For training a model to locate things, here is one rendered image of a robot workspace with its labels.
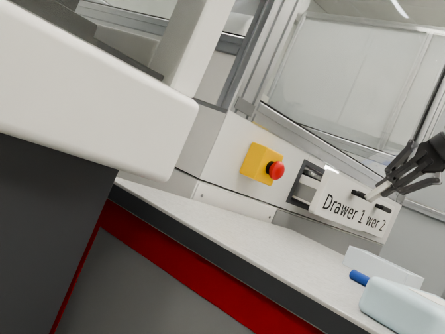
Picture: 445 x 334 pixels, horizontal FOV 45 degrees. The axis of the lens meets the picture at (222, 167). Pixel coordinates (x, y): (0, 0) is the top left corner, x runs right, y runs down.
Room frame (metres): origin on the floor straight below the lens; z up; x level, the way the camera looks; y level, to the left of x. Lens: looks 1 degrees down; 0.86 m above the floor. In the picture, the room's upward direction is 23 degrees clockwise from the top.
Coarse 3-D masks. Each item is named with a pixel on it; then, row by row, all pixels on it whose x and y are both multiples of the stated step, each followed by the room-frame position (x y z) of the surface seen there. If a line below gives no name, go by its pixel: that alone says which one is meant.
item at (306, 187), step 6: (300, 180) 1.31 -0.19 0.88; (306, 180) 1.30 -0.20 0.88; (312, 180) 1.29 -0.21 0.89; (300, 186) 1.30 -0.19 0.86; (306, 186) 1.29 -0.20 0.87; (312, 186) 1.29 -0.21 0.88; (294, 192) 1.31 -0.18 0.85; (300, 192) 1.30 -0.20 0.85; (306, 192) 1.29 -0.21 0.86; (312, 192) 1.28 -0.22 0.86; (300, 198) 1.30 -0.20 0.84; (306, 198) 1.29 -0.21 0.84; (312, 198) 1.28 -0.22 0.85
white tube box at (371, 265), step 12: (348, 252) 1.02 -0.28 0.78; (360, 252) 1.01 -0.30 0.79; (348, 264) 1.01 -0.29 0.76; (360, 264) 1.00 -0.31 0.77; (372, 264) 0.99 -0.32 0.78; (384, 264) 0.97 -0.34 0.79; (372, 276) 0.98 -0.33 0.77; (384, 276) 0.97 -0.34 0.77; (396, 276) 0.95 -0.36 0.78; (408, 276) 0.94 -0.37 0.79; (420, 276) 1.01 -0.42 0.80
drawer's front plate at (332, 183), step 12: (324, 180) 1.25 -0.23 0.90; (336, 180) 1.28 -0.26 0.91; (348, 180) 1.32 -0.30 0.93; (324, 192) 1.25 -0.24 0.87; (336, 192) 1.30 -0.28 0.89; (348, 192) 1.34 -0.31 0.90; (312, 204) 1.25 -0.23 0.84; (336, 204) 1.31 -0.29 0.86; (348, 204) 1.36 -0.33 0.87; (360, 204) 1.41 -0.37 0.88; (372, 204) 1.47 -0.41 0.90; (324, 216) 1.29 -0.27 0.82; (336, 216) 1.33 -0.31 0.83; (348, 216) 1.38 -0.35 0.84; (360, 216) 1.43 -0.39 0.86; (360, 228) 1.46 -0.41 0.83
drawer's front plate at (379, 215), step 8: (376, 200) 1.63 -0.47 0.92; (376, 208) 1.65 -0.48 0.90; (392, 208) 1.74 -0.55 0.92; (368, 216) 1.62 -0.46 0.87; (376, 216) 1.67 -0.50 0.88; (384, 216) 1.71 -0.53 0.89; (368, 224) 1.64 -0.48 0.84; (368, 232) 1.66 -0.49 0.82; (376, 232) 1.71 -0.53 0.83; (384, 232) 1.75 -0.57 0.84
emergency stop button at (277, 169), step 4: (272, 164) 1.10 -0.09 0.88; (276, 164) 1.10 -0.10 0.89; (280, 164) 1.10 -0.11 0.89; (272, 168) 1.10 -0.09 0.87; (276, 168) 1.10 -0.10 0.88; (280, 168) 1.10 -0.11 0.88; (284, 168) 1.12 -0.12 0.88; (272, 172) 1.10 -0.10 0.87; (276, 172) 1.10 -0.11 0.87; (280, 172) 1.11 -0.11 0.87; (272, 176) 1.10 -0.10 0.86; (276, 176) 1.10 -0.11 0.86; (280, 176) 1.11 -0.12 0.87
